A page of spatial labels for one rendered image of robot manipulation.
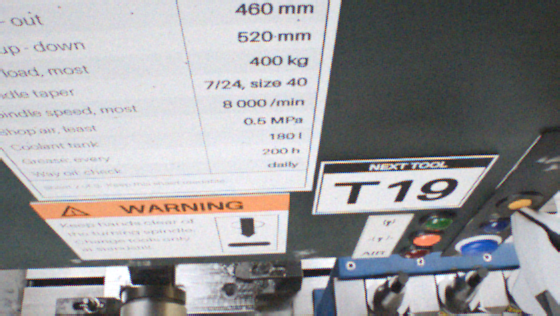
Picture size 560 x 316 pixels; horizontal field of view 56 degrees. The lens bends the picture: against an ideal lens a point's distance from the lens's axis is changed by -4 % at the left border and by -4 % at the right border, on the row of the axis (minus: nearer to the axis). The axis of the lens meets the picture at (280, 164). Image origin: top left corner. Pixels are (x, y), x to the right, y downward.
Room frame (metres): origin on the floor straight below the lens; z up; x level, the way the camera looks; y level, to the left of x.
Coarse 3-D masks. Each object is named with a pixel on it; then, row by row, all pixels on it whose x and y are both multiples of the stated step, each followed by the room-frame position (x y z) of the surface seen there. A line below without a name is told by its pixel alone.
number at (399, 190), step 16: (384, 176) 0.14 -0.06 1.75; (400, 176) 0.14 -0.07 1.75; (416, 176) 0.14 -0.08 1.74; (432, 176) 0.14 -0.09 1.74; (448, 176) 0.14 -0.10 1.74; (464, 176) 0.14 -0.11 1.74; (384, 192) 0.14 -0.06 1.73; (400, 192) 0.14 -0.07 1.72; (416, 192) 0.14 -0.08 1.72; (432, 192) 0.14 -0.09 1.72; (448, 192) 0.14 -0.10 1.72
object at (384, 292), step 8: (392, 280) 0.21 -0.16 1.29; (376, 288) 0.22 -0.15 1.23; (384, 288) 0.21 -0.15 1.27; (392, 288) 0.20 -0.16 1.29; (376, 296) 0.20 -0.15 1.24; (384, 296) 0.20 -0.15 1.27; (392, 296) 0.19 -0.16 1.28; (400, 296) 0.19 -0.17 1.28; (376, 304) 0.19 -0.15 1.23; (384, 304) 0.19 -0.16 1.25; (392, 304) 0.19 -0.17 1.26; (400, 304) 0.19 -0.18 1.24
